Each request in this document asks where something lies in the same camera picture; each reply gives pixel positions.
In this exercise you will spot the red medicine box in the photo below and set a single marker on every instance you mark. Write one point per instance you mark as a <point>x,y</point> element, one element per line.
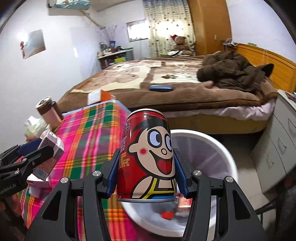
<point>184,204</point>

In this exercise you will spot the wall poster with ornament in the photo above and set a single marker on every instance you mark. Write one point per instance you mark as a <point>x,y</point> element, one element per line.
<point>33,44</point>

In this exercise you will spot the dried branches in vase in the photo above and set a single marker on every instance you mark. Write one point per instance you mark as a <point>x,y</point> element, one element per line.
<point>108,34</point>

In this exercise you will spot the wooden headboard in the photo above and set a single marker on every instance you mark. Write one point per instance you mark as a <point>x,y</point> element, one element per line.
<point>283,75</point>

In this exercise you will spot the grey drawer cabinet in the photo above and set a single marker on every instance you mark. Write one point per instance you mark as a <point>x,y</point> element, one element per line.
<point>274,154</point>

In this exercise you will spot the bed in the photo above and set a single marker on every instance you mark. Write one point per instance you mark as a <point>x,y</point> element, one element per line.
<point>240,119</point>

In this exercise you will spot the wooden wardrobe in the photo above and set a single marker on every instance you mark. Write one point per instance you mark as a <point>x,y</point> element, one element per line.
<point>211,25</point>

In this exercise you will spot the white trash bin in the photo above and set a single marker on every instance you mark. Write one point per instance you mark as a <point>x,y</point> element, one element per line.
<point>205,154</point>

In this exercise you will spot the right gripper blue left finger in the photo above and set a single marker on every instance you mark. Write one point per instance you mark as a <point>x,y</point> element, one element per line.
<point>112,174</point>

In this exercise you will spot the pink brown lidded mug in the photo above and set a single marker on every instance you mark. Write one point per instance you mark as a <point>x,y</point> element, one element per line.
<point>50,112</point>

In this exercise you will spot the dark brown jacket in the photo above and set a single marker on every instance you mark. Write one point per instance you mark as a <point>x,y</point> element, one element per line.
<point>231,70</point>

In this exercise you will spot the teddy bear with hat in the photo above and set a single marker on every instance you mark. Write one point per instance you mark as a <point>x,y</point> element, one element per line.
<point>181,45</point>

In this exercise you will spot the orange tissue box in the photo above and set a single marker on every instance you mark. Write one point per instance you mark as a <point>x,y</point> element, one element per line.
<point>99,96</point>

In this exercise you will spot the small window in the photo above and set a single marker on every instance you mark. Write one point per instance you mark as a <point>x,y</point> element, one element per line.
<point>138,30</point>

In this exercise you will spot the cluttered shelf unit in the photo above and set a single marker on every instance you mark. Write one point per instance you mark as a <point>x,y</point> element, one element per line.
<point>110,56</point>

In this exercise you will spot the purple grape milk carton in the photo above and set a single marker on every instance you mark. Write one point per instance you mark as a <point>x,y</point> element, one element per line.
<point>36,185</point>

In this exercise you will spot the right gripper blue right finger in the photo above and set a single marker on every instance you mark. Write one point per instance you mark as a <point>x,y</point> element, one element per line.
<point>182,175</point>

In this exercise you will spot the air conditioner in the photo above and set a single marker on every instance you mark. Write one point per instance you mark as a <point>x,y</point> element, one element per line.
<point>69,4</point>

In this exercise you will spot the blue phone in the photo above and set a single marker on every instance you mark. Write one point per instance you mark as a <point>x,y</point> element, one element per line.
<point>161,88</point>

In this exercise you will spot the brown bear blanket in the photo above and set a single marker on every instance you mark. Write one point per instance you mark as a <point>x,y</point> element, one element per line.
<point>129,82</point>

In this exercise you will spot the red cartoon drink can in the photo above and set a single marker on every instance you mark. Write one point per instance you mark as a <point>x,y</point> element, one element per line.
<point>146,169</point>

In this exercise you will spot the colourful plaid tablecloth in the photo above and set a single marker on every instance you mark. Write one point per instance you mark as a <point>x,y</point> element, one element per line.
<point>90,136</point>

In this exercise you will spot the patterned window curtain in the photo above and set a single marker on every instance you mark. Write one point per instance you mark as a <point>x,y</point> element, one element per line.
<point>166,19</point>

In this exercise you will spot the soft tissue pack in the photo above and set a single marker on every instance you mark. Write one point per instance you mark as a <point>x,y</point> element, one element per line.
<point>34,128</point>

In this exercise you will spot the red strawberry milk carton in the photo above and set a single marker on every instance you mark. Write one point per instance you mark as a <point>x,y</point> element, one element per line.
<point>53,149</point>

